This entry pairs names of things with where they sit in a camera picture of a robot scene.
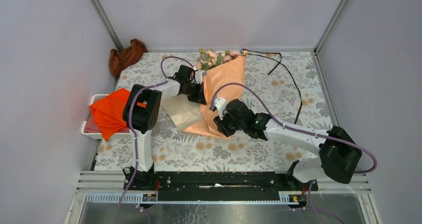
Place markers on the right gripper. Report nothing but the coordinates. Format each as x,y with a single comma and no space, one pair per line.
221,124

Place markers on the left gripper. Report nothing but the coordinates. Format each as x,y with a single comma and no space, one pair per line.
198,97

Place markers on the peach wrapping paper sheet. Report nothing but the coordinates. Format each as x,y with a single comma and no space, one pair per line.
194,118

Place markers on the pink fake flower bunch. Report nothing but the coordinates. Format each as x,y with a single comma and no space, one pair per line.
231,55

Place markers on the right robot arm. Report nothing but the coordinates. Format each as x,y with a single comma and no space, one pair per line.
335,156

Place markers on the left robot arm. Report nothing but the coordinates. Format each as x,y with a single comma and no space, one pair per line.
142,108

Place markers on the floral patterned table mat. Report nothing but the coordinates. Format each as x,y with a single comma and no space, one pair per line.
288,84

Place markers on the brown cloth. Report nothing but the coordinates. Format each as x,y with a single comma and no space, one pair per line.
119,61

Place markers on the orange cloth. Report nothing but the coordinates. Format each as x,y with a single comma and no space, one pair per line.
107,113

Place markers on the white plastic basket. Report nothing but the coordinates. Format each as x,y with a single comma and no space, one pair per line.
87,131

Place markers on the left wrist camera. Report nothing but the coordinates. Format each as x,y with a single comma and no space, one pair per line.
199,76

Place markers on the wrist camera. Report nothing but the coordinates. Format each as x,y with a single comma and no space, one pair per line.
199,76
219,104

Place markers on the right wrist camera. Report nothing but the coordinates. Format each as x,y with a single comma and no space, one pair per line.
219,104

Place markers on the black mounting base rail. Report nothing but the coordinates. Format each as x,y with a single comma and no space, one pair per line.
215,186

